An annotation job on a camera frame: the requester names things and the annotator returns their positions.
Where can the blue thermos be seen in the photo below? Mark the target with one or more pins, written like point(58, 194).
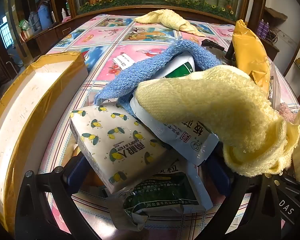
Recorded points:
point(44, 16)

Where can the pink fluffy cloth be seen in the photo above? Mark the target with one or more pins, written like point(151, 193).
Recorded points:
point(287, 112)

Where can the green white box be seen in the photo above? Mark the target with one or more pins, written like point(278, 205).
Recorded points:
point(25, 28)

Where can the black jar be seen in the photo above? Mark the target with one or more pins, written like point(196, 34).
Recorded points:
point(215, 48)

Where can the pale blue jug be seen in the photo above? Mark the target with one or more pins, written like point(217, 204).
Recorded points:
point(34, 21)

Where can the white green packet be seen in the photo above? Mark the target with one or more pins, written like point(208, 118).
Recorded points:
point(182, 65)

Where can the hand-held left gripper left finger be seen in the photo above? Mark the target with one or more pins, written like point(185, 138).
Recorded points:
point(73, 177)

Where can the white blue medicine packet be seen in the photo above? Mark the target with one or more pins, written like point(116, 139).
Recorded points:
point(180, 140)

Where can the yellow padded envelope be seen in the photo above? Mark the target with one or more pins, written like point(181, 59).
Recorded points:
point(250, 55)

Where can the white wall shelf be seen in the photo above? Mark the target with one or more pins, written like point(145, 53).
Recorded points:
point(290, 42)

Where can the window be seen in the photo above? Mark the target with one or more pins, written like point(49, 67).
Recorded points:
point(4, 32)

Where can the blue towel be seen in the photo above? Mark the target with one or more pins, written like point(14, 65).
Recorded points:
point(140, 72)

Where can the clear plastic bag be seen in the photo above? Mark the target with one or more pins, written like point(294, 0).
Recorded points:
point(275, 85)

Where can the white paper label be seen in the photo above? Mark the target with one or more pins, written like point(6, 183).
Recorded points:
point(123, 60)

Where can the green grey medicine packet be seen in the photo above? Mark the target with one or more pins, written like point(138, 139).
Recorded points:
point(160, 197)

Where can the purple bottle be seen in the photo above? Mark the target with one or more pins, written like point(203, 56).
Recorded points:
point(266, 29)
point(260, 29)

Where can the white spray bottle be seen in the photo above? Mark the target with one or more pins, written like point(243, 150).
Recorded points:
point(63, 13)

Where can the printed cartoon tablecloth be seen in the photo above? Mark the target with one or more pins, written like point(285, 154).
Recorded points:
point(102, 45)

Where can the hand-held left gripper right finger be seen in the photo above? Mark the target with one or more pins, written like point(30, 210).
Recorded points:
point(218, 171)

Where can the yellow towel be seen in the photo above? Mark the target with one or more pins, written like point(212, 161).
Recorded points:
point(165, 18)
point(202, 100)

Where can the lemon print tissue pack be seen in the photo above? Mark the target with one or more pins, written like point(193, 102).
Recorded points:
point(115, 140)

